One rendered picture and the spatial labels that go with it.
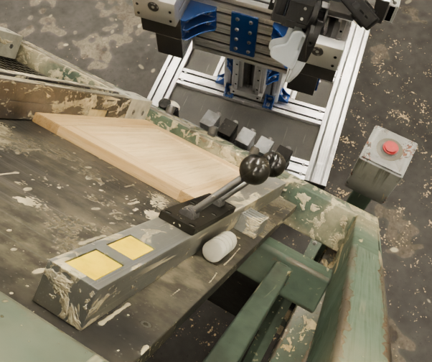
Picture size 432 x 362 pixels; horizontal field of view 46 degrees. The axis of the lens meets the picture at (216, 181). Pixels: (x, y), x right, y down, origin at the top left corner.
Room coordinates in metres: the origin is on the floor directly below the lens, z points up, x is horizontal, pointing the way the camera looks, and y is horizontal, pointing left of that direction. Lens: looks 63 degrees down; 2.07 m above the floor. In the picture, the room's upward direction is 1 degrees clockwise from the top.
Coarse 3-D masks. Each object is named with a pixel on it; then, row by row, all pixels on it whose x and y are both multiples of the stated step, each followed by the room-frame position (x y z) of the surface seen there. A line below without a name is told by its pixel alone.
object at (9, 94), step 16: (0, 80) 0.51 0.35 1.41; (16, 80) 0.53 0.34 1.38; (32, 80) 0.57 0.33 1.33; (48, 80) 0.62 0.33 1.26; (64, 80) 0.66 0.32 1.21; (0, 96) 0.49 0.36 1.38; (16, 96) 0.52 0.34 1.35; (32, 96) 0.54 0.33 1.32; (48, 96) 0.57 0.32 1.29; (64, 96) 0.59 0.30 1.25; (80, 96) 0.63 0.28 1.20; (96, 96) 0.66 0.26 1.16; (112, 96) 0.70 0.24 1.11; (128, 96) 0.76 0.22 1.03; (0, 112) 0.48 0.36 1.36; (16, 112) 0.50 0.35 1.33; (32, 112) 0.53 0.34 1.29; (48, 112) 0.55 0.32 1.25; (64, 112) 0.58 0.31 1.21; (80, 112) 0.61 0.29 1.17; (112, 112) 0.69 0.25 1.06; (128, 112) 0.73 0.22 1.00; (144, 112) 0.78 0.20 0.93
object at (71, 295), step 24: (240, 192) 0.41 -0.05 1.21; (264, 192) 0.46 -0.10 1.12; (144, 240) 0.18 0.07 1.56; (168, 240) 0.20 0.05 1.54; (192, 240) 0.22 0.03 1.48; (48, 264) 0.12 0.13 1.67; (144, 264) 0.15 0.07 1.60; (168, 264) 0.17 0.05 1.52; (48, 288) 0.11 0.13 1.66; (72, 288) 0.10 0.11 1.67; (96, 288) 0.10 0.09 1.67; (120, 288) 0.12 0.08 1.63; (72, 312) 0.09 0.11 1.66; (96, 312) 0.09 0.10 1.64
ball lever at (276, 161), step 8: (272, 152) 0.37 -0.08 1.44; (272, 160) 0.35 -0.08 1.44; (280, 160) 0.35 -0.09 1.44; (272, 168) 0.34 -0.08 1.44; (280, 168) 0.34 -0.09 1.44; (272, 176) 0.34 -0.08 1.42; (240, 184) 0.33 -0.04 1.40; (248, 184) 0.33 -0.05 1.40; (232, 192) 0.32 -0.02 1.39; (216, 200) 0.31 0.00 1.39; (224, 200) 0.32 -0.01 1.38
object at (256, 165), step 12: (252, 156) 0.30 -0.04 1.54; (240, 168) 0.29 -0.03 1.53; (252, 168) 0.29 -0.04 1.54; (264, 168) 0.29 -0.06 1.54; (240, 180) 0.28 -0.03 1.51; (252, 180) 0.28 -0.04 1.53; (264, 180) 0.28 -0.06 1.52; (216, 192) 0.27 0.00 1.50; (204, 204) 0.26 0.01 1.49; (192, 216) 0.25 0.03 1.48
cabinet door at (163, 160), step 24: (48, 120) 0.51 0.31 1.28; (72, 120) 0.56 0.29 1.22; (96, 120) 0.61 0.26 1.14; (120, 120) 0.68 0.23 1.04; (144, 120) 0.77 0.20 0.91; (96, 144) 0.46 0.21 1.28; (120, 144) 0.51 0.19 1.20; (144, 144) 0.56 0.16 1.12; (168, 144) 0.63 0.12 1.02; (192, 144) 0.69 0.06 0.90; (120, 168) 0.42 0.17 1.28; (144, 168) 0.42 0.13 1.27; (168, 168) 0.47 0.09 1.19; (192, 168) 0.52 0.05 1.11; (216, 168) 0.57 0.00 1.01; (168, 192) 0.38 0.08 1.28; (192, 192) 0.38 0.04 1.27
